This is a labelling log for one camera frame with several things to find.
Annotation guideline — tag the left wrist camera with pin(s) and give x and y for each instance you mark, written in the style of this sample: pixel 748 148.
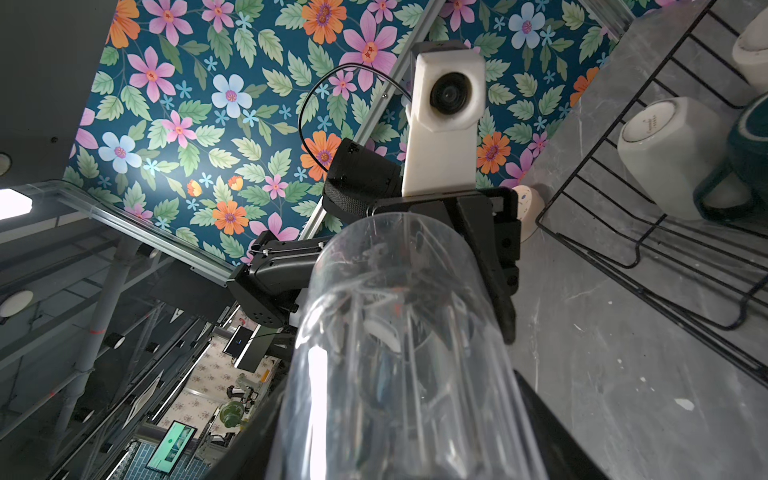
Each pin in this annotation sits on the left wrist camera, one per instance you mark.
pixel 447 101

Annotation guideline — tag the cream white mug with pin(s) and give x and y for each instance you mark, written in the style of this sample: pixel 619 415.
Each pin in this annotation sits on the cream white mug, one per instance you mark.
pixel 670 148

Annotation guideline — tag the clear glass cup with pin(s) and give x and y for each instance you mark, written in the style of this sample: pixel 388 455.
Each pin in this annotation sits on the clear glass cup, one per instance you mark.
pixel 399 369

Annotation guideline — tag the black wire dish rack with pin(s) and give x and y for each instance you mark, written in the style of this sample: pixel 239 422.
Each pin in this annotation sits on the black wire dish rack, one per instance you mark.
pixel 709 279

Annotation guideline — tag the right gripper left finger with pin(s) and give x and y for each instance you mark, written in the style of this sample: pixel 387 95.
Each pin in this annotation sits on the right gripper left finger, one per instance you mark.
pixel 250 455

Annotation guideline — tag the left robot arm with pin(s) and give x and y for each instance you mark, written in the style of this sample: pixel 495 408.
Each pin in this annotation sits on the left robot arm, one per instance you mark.
pixel 268 287

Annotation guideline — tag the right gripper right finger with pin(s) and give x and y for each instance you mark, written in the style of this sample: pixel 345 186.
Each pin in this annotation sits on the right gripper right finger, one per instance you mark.
pixel 561 456

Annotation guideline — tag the ceiling tube light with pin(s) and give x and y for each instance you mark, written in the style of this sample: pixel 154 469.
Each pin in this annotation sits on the ceiling tube light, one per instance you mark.
pixel 14 204

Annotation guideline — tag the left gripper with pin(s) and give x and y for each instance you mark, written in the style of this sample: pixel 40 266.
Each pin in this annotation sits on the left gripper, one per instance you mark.
pixel 361 183

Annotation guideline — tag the round beige kitchen timer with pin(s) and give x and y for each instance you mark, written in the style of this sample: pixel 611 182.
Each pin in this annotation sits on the round beige kitchen timer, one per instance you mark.
pixel 530 206

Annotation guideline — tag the white mug green handle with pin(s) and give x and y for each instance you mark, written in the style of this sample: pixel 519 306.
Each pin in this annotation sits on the white mug green handle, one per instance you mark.
pixel 746 158

